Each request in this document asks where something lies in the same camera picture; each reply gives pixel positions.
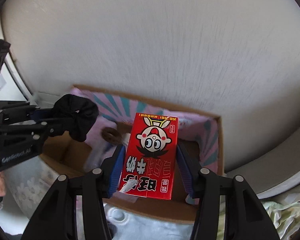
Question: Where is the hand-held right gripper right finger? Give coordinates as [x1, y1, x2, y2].
[176, 145, 280, 240]

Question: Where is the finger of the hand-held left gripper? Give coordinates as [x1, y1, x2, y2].
[0, 101, 57, 124]
[0, 120, 68, 145]

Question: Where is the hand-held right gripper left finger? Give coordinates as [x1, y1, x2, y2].
[22, 145, 127, 240]

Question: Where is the black scrunchie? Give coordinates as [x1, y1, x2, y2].
[52, 94, 99, 142]

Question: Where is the red milk carton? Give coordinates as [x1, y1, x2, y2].
[118, 112, 178, 200]

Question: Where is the brown hair tie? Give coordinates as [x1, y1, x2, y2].
[102, 127, 122, 143]

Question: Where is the pink teal printed cardboard box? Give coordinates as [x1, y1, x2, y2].
[39, 84, 227, 224]

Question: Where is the pale blue floral cloth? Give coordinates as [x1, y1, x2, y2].
[5, 155, 198, 240]

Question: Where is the pale yellow green bedding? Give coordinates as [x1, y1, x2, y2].
[261, 201, 300, 240]

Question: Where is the white door frame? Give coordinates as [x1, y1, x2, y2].
[0, 12, 40, 100]

